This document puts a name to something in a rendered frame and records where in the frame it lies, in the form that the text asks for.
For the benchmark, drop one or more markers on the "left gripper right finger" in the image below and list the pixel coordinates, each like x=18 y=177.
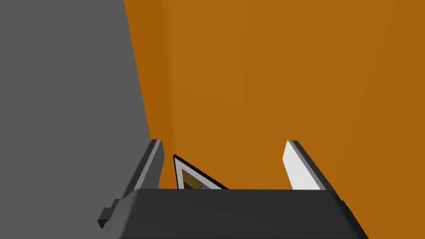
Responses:
x=302 y=172

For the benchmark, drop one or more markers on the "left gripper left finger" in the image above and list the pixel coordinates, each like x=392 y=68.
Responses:
x=148 y=167

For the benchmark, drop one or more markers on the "framed wall picture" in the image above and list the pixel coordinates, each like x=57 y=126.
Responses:
x=190 y=179

